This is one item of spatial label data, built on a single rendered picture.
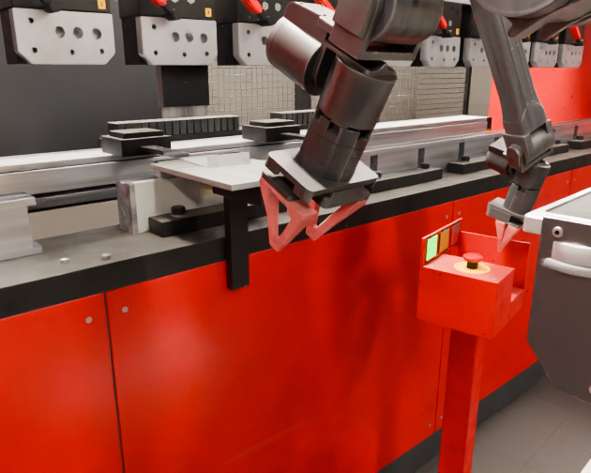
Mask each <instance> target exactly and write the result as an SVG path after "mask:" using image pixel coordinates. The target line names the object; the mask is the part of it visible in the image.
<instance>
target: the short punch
mask: <svg viewBox="0 0 591 473"><path fill-rule="evenodd" d="M156 71H157V84H158V98H159V107H161V118H167V117H182V116H198V115H207V105H209V82H208V66H180V65H156Z"/></svg>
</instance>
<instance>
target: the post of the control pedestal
mask: <svg viewBox="0 0 591 473"><path fill-rule="evenodd" d="M485 340H486V339H485V338H481V337H478V336H475V335H472V334H468V333H465V332H461V331H458V330H455V329H451V331H450V342H449V353H448V364H447V383H446V394H445V405H444V416H443V426H442V436H441V448H440V458H439V468H438V473H471V468H472V460H473V451H474V443H475V434H476V426H477V409H478V400H479V392H480V383H481V375H482V366H483V357H484V348H485Z"/></svg>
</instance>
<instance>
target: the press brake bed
mask: <svg viewBox="0 0 591 473"><path fill-rule="evenodd" d="M509 187H510V186H507V187H504V188H500V189H497V190H493V191H486V192H483V193H479V194H475V195H471V196H468V197H464V198H461V199H457V200H453V201H449V202H445V203H443V204H439V205H435V206H428V207H424V208H421V209H418V210H414V211H410V212H406V213H402V214H399V215H395V216H392V217H388V218H384V219H381V220H377V221H370V222H367V223H363V224H360V225H356V226H352V227H348V228H344V229H341V230H338V231H334V232H330V233H326V234H323V235H322V236H320V237H319V238H318V239H316V240H314V241H313V240H312V239H311V238H310V237H309V238H305V239H301V240H298V241H294V242H290V243H288V244H287V245H286V246H285V247H284V248H283V249H282V250H281V251H280V252H276V251H275V250H274V248H273V247H272V248H268V249H264V250H261V251H258V252H251V253H249V266H250V285H248V286H245V287H242V288H238V289H235V290H231V289H229V288H227V278H226V259H225V260H221V261H218V262H214V263H211V264H207V265H203V266H199V267H193V268H189V269H186V270H182V271H178V272H175V273H171V274H167V275H163V276H160V277H157V278H153V279H149V280H145V281H141V282H135V283H132V284H128V285H124V286H120V287H116V288H113V289H109V290H106V291H102V292H98V293H95V294H91V295H87V296H83V297H80V298H74V299H70V300H66V301H62V302H58V303H55V304H52V305H48V306H44V307H40V308H36V309H33V310H30V311H26V312H22V313H15V314H12V315H8V316H5V317H1V318H0V473H414V472H416V471H417V470H418V469H420V468H421V467H422V466H424V465H425V464H427V463H428V462H429V461H430V460H431V459H432V458H434V457H435V456H436V455H438V454H439V453H440V448H441V436H442V426H443V416H444V405H445V394H446V383H447V364H448V353H449V342H450V331H451V328H446V327H442V326H439V325H435V324H433V323H429V322H426V321H422V320H419V319H417V300H418V286H419V272H420V257H421V243H422V238H423V237H425V236H427V235H429V234H431V233H433V232H435V231H437V230H439V229H440V228H442V227H444V226H446V225H448V224H450V223H452V222H454V221H456V220H457V219H462V229H461V231H463V232H468V233H473V234H479V235H484V236H489V237H497V231H496V224H495V222H496V219H494V218H492V217H490V216H487V215H486V213H487V210H488V209H487V206H488V203H489V202H490V201H492V200H494V199H496V198H497V197H500V198H502V199H506V196H507V194H508V190H509ZM589 188H591V165H587V166H584V167H580V168H576V169H573V170H569V171H565V172H562V173H558V174H554V175H548V176H547V177H546V179H545V181H544V184H543V186H542V188H541V191H540V193H539V195H538V199H537V200H536V203H535V205H534V207H533V211H534V210H536V209H539V208H541V207H544V206H547V205H549V204H551V203H554V202H556V201H559V200H561V199H564V198H566V197H569V196H570V195H572V194H575V193H577V192H580V191H584V190H586V189H589ZM539 239H540V235H535V234H530V233H526V232H525V231H524V230H523V228H522V229H521V230H520V231H519V232H518V233H517V234H515V235H514V236H513V237H512V238H511V239H510V240H516V241H521V242H526V243H530V249H529V256H528V263H527V270H526V278H525V286H524V292H523V305H522V307H521V308H520V309H519V310H518V311H517V313H516V314H515V315H514V316H513V317H512V318H511V319H510V320H509V321H508V322H507V323H506V324H505V326H504V327H503V328H502V329H501V330H500V331H499V332H498V333H497V334H496V335H495V336H494V337H493V339H492V340H488V339H486V340H485V348H484V357H483V366H482V375H481V383H480V392H479V400H478V409H477V426H478V425H479V424H480V423H481V422H482V421H484V420H485V419H486V418H488V417H489V416H490V415H492V414H493V413H494V412H496V411H497V410H498V409H500V408H501V407H503V406H504V405H505V404H507V403H508V402H510V401H511V400H512V399H514V398H515V397H516V396H518V395H519V394H520V393H522V392H523V391H524V390H526V389H527V388H529V387H530V386H532V385H533V384H534V383H536V382H537V381H538V380H539V379H540V378H541V377H543V376H544V375H545V374H546V373H545V371H544V370H543V368H542V366H541V364H540V363H539V361H538V358H537V357H536V355H535V353H534V351H533V350H532V348H531V346H530V344H529V343H528V341H527V339H526V337H527V330H528V323H529V316H530V309H531V302H532V295H533V288H534V280H535V274H536V266H537V260H538V246H539Z"/></svg>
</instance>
